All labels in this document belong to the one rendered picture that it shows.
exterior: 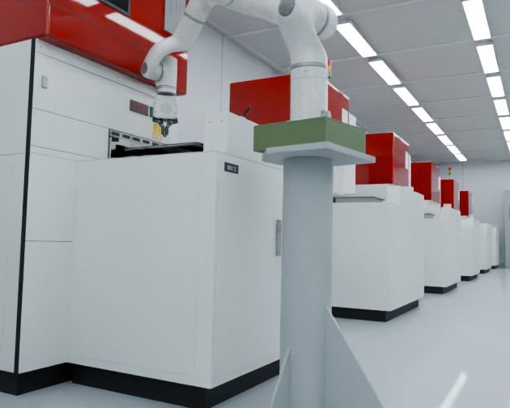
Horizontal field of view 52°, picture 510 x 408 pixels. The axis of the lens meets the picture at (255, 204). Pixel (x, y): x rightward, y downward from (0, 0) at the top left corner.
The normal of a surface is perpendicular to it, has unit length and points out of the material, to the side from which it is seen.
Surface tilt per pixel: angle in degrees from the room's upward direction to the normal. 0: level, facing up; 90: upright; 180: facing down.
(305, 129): 90
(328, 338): 90
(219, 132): 90
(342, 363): 90
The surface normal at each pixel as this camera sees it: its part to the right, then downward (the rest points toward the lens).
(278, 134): -0.61, -0.07
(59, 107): 0.88, -0.01
